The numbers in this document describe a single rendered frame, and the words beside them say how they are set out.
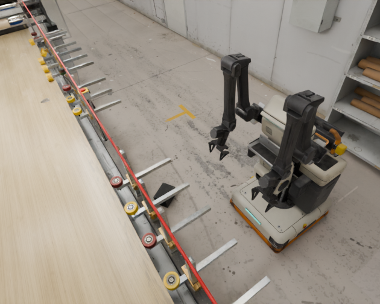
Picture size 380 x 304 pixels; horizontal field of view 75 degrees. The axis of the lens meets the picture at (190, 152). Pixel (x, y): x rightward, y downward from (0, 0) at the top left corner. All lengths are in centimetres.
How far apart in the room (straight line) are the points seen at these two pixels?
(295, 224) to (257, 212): 31
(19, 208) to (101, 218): 57
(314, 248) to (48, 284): 200
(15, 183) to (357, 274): 268
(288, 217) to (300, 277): 48
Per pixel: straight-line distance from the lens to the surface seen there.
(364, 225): 280
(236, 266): 232
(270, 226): 219
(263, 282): 144
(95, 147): 248
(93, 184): 180
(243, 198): 229
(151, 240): 145
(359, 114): 303
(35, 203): 191
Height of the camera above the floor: 220
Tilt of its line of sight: 47 degrees down
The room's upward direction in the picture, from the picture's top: 7 degrees counter-clockwise
